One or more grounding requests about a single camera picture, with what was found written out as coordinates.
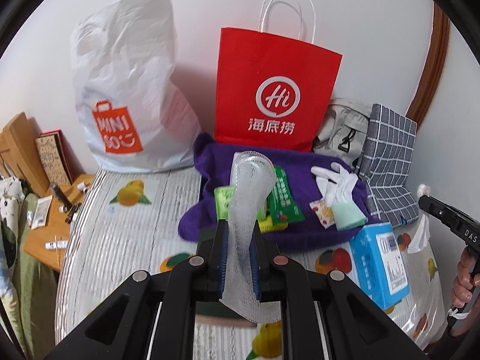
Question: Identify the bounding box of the white foam mesh sleeve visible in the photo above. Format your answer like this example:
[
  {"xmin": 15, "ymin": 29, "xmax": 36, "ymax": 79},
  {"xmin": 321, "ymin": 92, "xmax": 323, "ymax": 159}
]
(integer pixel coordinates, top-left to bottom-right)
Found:
[{"xmin": 221, "ymin": 151, "xmax": 281, "ymax": 324}]

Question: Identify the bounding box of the green wet wipe packet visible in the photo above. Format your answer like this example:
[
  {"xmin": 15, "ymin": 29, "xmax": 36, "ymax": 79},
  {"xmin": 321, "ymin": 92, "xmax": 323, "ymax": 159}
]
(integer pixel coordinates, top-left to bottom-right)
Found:
[{"xmin": 268, "ymin": 166, "xmax": 304, "ymax": 225}]

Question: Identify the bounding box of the purple towel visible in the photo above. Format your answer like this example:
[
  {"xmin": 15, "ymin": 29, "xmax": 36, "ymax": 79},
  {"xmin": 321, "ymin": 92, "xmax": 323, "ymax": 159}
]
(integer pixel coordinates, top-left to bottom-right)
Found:
[{"xmin": 178, "ymin": 133, "xmax": 360, "ymax": 252}]

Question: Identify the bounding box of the blue tissue pack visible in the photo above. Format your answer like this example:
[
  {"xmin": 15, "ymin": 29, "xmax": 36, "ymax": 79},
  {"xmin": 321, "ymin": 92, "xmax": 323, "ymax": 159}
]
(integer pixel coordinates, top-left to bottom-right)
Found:
[{"xmin": 350, "ymin": 223, "xmax": 409, "ymax": 310}]

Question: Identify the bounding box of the red paper shopping bag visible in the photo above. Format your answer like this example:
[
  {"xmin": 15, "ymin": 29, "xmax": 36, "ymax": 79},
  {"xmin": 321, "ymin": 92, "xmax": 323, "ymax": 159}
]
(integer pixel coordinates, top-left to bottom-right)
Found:
[{"xmin": 214, "ymin": 24, "xmax": 342, "ymax": 152}]

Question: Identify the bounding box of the beige fabric bag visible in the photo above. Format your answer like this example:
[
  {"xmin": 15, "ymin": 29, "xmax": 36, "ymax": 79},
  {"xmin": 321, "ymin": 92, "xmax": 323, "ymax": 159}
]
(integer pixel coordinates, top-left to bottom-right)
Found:
[{"xmin": 313, "ymin": 97, "xmax": 373, "ymax": 167}]

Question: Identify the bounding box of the wooden door frame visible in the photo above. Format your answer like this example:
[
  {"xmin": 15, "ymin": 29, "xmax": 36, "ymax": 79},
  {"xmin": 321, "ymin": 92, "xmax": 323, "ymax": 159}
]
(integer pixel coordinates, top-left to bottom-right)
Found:
[{"xmin": 406, "ymin": 3, "xmax": 451, "ymax": 128}]

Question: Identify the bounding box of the white Miniso plastic bag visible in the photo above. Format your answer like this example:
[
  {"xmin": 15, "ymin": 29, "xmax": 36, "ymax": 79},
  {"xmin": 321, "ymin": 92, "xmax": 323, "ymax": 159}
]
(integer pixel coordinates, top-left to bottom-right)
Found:
[{"xmin": 71, "ymin": 0, "xmax": 201, "ymax": 173}]

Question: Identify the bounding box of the colourful bedding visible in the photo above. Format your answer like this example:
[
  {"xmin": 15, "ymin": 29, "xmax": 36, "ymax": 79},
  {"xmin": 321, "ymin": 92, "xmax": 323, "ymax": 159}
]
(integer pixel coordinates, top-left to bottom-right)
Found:
[{"xmin": 1, "ymin": 177, "xmax": 57, "ymax": 359}]

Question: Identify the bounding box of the wooden rack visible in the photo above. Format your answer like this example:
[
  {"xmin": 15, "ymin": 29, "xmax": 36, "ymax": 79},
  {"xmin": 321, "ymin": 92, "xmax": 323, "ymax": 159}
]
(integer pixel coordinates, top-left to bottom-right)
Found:
[{"xmin": 0, "ymin": 112, "xmax": 50, "ymax": 197}]

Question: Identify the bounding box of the white tissue sheet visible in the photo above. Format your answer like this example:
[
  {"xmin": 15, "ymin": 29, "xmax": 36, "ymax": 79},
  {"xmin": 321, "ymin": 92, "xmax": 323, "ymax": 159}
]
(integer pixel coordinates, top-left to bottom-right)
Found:
[{"xmin": 407, "ymin": 213, "xmax": 431, "ymax": 254}]

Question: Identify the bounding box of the green and white tissue pack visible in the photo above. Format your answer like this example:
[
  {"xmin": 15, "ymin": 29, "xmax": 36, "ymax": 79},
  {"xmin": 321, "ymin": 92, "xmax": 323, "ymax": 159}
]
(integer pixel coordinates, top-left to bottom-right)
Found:
[{"xmin": 214, "ymin": 185, "xmax": 268, "ymax": 221}]

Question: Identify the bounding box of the fruit print wipe sachet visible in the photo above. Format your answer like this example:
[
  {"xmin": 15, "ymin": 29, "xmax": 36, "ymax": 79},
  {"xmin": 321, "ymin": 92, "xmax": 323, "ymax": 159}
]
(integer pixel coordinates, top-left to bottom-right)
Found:
[{"xmin": 309, "ymin": 198, "xmax": 335, "ymax": 229}]

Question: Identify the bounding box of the fruit print tablecloth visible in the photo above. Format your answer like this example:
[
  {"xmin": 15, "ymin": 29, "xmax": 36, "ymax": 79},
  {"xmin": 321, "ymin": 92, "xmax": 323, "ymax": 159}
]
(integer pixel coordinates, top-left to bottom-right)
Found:
[{"xmin": 55, "ymin": 168, "xmax": 445, "ymax": 348}]

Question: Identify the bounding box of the patterned small book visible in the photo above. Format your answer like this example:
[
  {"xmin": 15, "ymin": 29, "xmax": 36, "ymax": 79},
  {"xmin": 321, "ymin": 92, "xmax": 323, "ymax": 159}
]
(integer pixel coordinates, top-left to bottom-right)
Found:
[{"xmin": 34, "ymin": 130, "xmax": 73, "ymax": 186}]

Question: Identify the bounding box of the mint green cloth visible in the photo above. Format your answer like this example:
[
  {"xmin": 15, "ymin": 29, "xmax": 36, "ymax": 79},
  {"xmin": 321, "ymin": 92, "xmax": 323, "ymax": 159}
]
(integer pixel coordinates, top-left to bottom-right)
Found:
[{"xmin": 331, "ymin": 200, "xmax": 368, "ymax": 231}]

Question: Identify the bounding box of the grey checked cloth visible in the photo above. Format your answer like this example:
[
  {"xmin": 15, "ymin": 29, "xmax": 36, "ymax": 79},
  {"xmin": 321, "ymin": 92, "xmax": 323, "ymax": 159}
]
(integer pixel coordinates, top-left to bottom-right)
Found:
[{"xmin": 355, "ymin": 103, "xmax": 419, "ymax": 228}]

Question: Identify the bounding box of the wooden side table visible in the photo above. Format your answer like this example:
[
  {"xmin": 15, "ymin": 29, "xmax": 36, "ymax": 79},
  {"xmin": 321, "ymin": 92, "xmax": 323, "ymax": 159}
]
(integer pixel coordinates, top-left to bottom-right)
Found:
[{"xmin": 23, "ymin": 174, "xmax": 94, "ymax": 272}]

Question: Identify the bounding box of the person's right hand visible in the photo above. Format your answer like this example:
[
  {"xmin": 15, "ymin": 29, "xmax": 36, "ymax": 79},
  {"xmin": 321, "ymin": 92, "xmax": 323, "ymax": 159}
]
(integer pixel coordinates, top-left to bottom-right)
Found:
[{"xmin": 451, "ymin": 247, "xmax": 479, "ymax": 308}]

